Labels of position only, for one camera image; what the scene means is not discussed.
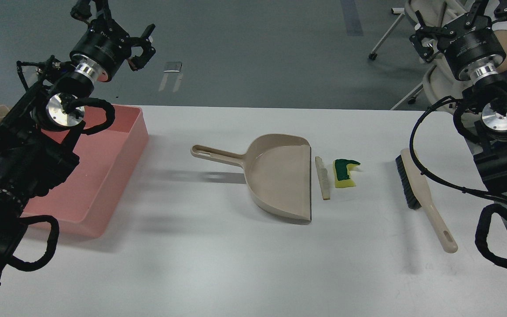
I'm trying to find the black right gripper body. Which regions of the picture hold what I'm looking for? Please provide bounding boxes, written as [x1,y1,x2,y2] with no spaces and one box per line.
[437,18,506,81]

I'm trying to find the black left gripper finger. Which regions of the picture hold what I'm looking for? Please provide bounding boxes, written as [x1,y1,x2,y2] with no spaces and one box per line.
[127,25,156,71]
[70,0,112,23]

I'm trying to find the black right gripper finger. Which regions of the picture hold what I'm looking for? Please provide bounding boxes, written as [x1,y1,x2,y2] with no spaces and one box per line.
[468,0,507,29]
[410,11,444,63]

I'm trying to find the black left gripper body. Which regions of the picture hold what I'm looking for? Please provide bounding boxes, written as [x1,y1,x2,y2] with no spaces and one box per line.
[69,19,132,82]

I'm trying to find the beige hand brush black bristles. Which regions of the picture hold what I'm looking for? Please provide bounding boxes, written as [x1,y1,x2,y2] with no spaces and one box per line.
[396,148,458,254]

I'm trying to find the yellow green sponge piece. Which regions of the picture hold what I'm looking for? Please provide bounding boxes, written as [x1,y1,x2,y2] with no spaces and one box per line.
[332,158,361,188]

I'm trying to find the white bread slice piece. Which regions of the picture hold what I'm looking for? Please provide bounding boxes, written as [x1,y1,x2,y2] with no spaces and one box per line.
[315,156,331,200]

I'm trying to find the beige plastic dustpan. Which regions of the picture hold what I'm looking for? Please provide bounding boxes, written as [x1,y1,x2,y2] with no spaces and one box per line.
[191,134,312,223]

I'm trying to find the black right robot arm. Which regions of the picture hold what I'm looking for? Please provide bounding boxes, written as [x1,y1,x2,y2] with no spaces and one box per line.
[410,0,507,269]

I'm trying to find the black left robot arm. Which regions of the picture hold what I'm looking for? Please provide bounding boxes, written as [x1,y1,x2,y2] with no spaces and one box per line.
[0,0,156,285]

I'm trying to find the pink plastic bin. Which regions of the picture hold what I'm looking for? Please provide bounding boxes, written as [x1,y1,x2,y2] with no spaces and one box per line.
[23,105,149,238]

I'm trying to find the silver floor plate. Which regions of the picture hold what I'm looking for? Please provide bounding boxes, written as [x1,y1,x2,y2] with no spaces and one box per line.
[163,61,183,74]

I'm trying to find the white office chair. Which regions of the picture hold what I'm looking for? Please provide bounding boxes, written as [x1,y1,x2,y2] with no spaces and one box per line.
[368,0,466,110]

